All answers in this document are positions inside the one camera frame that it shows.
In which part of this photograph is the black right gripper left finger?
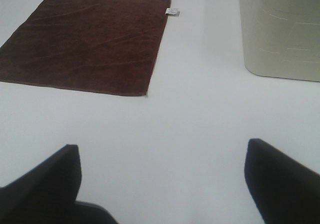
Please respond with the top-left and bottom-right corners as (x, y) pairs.
(0, 145), (117, 223)

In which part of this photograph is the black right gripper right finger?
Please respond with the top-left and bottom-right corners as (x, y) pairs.
(244, 138), (320, 223)

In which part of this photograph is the brown towel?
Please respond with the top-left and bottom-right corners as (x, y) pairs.
(0, 0), (171, 96)

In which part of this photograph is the white towel care label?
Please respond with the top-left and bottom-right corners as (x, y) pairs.
(165, 8), (180, 16)

